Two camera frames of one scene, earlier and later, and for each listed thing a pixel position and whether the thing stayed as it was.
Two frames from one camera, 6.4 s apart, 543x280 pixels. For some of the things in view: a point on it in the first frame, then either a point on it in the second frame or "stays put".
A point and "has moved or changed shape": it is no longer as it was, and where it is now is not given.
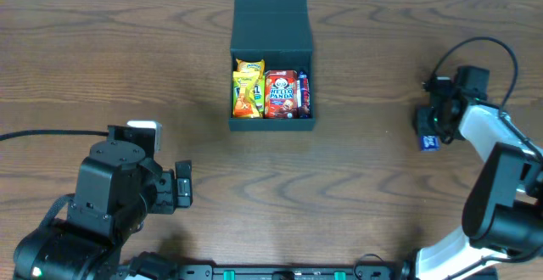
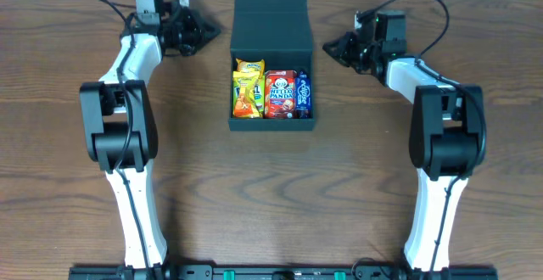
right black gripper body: x=424 y=124 -> x=350 y=47
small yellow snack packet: x=252 y=66 stays put
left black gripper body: x=182 y=187 -> x=197 y=30
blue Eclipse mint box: x=429 y=144 has moved or changed shape
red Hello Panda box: x=281 y=94 stays put
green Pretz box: x=260 y=96 stays put
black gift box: x=272 y=25 stays put
